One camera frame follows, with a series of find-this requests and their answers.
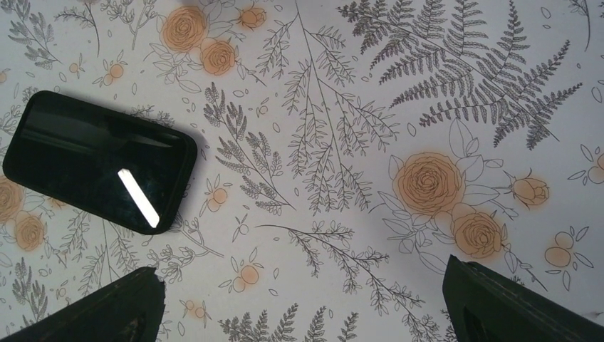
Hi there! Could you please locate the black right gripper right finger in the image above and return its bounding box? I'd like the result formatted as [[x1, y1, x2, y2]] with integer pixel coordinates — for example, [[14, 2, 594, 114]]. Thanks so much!
[[442, 255, 603, 341]]

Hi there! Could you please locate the floral patterned table mat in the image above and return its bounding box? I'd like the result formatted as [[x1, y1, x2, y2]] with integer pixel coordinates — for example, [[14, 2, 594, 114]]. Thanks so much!
[[1, 1, 603, 341]]

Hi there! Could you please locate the black phone on table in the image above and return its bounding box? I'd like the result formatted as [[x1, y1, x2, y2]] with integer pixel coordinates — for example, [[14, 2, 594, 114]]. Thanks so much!
[[3, 90, 198, 235]]

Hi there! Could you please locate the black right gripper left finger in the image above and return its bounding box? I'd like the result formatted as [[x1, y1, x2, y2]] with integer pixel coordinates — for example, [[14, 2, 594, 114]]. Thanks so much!
[[2, 266, 165, 341]]

